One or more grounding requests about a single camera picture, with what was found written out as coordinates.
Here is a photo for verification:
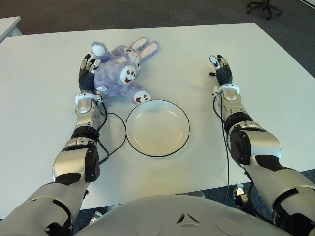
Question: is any metal stand foot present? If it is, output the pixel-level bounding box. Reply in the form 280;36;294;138
232;183;249;205
90;211;103;223

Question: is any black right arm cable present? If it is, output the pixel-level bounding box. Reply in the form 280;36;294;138
212;94;232;205

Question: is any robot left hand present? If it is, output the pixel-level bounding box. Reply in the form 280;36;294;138
77;54;102;96

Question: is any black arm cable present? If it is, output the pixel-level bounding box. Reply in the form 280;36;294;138
97;102;127;164
212;94;232;205

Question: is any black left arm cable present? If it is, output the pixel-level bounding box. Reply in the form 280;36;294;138
97;102;127;164

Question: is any white plate black rim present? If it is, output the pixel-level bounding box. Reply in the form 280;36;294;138
125;99;190;157

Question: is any silver robot torso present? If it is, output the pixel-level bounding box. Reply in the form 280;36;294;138
73;194;296;236

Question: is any white neighbouring desk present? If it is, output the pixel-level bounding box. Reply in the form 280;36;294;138
0;16;23;44

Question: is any purple plush rabbit doll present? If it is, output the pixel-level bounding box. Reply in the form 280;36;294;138
91;36;160;104

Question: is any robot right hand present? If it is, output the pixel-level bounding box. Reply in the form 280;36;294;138
208;54;234;87

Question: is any black office chair base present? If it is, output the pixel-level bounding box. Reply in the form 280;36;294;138
247;0;283;21

